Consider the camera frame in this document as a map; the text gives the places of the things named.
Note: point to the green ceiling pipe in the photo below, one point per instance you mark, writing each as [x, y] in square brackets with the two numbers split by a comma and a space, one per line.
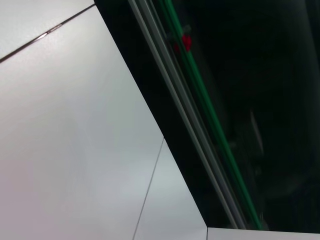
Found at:
[215, 130]

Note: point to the red pipe valve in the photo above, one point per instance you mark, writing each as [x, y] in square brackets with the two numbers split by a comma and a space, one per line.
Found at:
[183, 43]

